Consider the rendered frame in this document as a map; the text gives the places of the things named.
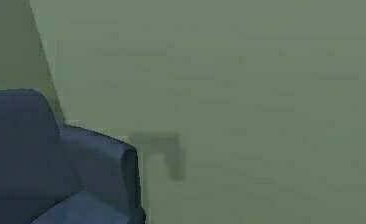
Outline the dark blue sofa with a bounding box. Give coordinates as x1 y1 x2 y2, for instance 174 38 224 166
0 88 147 224

